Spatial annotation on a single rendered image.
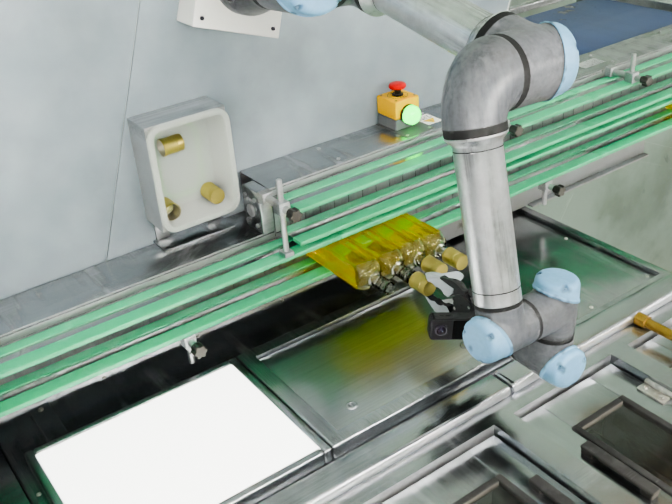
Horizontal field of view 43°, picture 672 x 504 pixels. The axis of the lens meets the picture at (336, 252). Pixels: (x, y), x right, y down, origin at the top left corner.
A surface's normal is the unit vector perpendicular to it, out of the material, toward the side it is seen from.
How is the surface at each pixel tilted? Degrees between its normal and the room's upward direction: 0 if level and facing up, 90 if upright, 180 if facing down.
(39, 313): 90
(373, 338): 90
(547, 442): 90
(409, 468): 90
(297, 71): 0
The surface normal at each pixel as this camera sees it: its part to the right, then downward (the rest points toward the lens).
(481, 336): -0.79, 0.29
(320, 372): -0.06, -0.87
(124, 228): 0.58, 0.37
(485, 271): -0.47, 0.31
